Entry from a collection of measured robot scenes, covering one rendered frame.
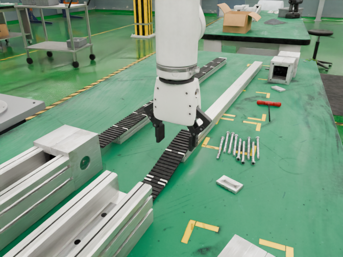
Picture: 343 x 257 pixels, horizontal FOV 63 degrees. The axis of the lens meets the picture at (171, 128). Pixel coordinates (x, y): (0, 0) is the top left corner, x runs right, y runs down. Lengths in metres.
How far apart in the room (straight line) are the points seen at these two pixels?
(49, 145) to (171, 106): 0.26
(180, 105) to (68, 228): 0.31
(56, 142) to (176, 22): 0.34
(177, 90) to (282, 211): 0.31
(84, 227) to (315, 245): 0.38
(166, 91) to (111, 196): 0.24
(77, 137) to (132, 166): 0.15
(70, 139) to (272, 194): 0.44
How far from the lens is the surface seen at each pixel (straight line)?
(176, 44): 0.54
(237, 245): 0.40
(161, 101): 0.61
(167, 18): 0.54
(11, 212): 0.55
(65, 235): 0.47
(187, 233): 0.53
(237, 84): 1.16
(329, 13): 11.49
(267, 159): 0.74
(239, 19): 2.58
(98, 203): 0.50
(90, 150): 0.63
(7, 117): 1.00
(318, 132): 0.93
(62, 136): 0.65
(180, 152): 0.67
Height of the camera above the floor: 1.17
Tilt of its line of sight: 28 degrees down
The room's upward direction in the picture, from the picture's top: straight up
